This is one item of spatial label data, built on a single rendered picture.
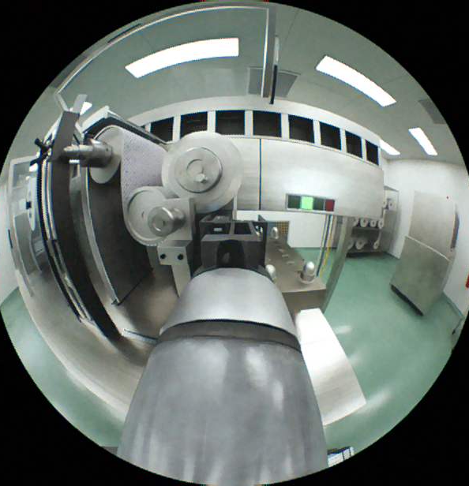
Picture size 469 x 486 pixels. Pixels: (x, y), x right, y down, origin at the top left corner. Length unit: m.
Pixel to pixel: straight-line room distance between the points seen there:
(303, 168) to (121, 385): 0.86
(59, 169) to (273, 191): 0.65
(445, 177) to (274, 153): 4.42
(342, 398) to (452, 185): 4.49
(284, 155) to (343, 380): 0.71
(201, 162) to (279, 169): 0.42
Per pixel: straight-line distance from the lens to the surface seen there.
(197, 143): 0.27
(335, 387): 0.37
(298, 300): 0.32
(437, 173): 4.74
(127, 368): 0.39
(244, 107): 0.69
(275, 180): 0.60
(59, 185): 0.37
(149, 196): 0.31
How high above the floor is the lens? 1.21
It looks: 20 degrees down
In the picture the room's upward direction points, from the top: straight up
